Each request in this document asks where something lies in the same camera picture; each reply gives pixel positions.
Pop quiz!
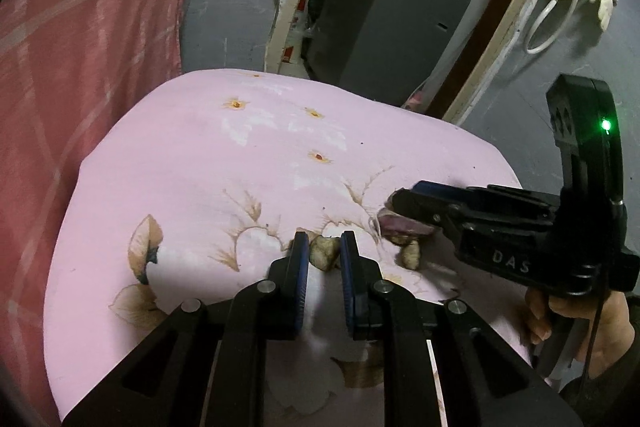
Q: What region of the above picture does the grey washing machine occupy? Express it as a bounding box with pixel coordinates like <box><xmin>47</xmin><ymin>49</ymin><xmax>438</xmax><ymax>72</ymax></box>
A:
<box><xmin>306</xmin><ymin>0</ymin><xmax>471</xmax><ymax>106</ymax></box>

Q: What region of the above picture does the pink floral table cloth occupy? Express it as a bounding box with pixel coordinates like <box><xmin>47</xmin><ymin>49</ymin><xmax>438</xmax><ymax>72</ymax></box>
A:
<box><xmin>43</xmin><ymin>69</ymin><xmax>526</xmax><ymax>415</ymax></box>

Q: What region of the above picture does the right hand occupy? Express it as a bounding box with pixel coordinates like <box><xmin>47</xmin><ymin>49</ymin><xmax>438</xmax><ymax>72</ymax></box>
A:
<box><xmin>525</xmin><ymin>288</ymin><xmax>636</xmax><ymax>379</ymax></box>

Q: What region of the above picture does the wooden door frame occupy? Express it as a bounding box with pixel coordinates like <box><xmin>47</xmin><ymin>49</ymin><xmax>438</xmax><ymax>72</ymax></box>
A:
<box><xmin>264</xmin><ymin>0</ymin><xmax>536</xmax><ymax>124</ymax></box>

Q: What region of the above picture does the brown peel scrap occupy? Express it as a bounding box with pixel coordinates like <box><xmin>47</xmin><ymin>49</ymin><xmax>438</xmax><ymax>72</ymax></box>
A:
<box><xmin>309</xmin><ymin>235</ymin><xmax>341</xmax><ymax>272</ymax></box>
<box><xmin>388</xmin><ymin>234</ymin><xmax>421</xmax><ymax>271</ymax></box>

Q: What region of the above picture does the red plaid cloth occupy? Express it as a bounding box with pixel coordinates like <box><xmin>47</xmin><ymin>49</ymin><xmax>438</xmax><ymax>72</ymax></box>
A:
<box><xmin>1</xmin><ymin>0</ymin><xmax>183</xmax><ymax>426</ymax></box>

